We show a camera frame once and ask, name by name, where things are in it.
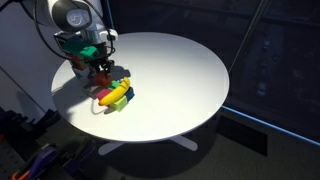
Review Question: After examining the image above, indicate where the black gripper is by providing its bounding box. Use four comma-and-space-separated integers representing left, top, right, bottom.
87, 53, 115, 75

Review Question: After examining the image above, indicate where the orange block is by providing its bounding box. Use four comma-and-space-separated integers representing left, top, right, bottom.
95, 71, 114, 88

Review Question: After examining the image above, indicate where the pink block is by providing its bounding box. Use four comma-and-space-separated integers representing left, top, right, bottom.
95, 88, 113, 101

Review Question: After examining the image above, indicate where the blue block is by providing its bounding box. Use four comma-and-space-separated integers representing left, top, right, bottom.
124, 85, 136, 103

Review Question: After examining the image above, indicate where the lime green block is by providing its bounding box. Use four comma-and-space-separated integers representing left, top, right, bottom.
109, 95, 129, 113

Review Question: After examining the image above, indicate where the orange and green printed cube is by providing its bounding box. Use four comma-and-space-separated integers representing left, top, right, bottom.
68, 53, 89, 72

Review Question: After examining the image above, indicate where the yellow banana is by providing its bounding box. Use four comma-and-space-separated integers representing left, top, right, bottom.
98, 76, 132, 107

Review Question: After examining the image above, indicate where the black clamp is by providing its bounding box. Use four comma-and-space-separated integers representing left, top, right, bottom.
19, 108, 63, 141

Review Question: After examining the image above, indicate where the white table base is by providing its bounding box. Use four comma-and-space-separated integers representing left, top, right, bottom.
98, 134, 198, 156

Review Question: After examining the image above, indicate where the black perforated board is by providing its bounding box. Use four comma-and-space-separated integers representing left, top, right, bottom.
0, 138, 24, 180

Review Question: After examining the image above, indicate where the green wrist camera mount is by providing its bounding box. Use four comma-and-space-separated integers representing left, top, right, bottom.
63, 35, 100, 60

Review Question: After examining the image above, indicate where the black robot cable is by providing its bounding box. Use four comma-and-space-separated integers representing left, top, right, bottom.
32, 0, 73, 62

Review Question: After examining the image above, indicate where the purple clamp with orange handle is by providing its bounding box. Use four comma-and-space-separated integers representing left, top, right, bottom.
11, 143, 58, 180

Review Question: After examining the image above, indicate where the grey frame post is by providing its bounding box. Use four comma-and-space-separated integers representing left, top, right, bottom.
229, 0, 269, 72

